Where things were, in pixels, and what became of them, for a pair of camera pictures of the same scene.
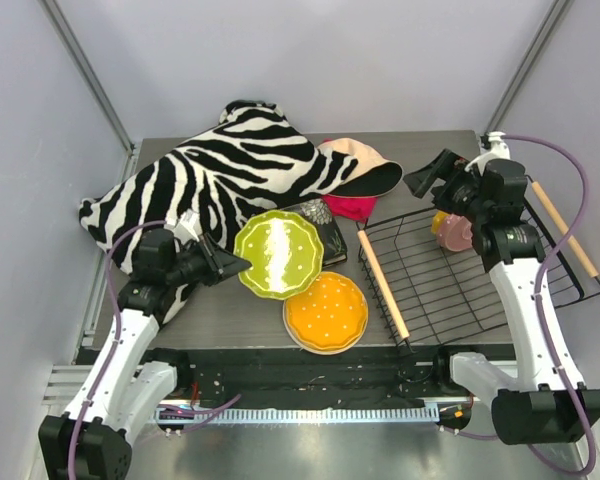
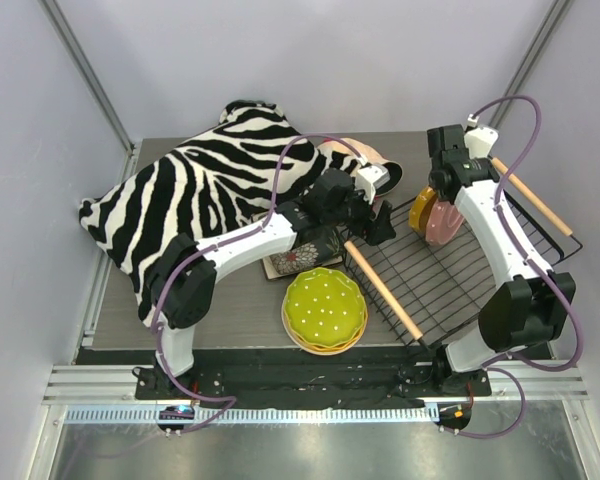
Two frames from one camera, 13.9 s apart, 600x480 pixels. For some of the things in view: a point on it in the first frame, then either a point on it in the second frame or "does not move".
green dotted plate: x=285 y=250 -> x=324 y=307
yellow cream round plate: x=329 y=352 does not move
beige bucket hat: x=372 y=175 does not move
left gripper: x=213 y=263 -> x=368 y=220
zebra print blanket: x=254 y=160 does not move
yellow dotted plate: x=438 y=220 -> x=419 y=208
